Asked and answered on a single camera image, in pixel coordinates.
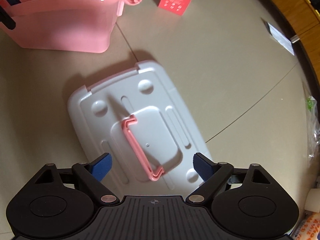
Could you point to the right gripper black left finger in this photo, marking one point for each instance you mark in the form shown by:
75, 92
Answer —
60, 202

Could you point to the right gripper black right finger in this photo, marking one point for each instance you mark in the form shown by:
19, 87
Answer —
243, 202

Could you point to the pink plastic storage bin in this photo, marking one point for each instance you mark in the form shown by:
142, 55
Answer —
70, 25

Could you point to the white bin lid pink handle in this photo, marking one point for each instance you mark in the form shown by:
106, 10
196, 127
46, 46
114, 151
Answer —
140, 119

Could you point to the white orange bag at right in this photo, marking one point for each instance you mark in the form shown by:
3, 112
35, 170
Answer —
308, 228

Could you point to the clear plastic bag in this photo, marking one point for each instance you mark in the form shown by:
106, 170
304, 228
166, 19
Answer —
312, 124

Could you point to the white paper sheet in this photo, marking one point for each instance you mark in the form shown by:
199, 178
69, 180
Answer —
279, 37

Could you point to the wooden cabinet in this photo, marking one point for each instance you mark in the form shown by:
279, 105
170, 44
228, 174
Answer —
304, 20

